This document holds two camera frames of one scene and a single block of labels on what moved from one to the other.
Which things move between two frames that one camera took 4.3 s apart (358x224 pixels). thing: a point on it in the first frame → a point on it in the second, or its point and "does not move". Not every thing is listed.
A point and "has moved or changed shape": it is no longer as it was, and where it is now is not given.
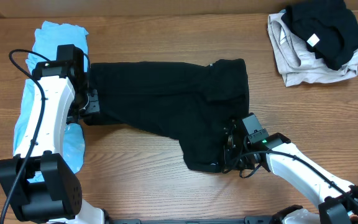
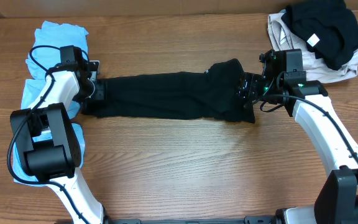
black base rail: (258, 219) does not move
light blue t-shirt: (48, 36) does not move
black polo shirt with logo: (189, 102) has moved or changed shape
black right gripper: (229, 140) → (247, 88)
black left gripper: (92, 102) → (98, 94)
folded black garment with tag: (329, 28) does not move
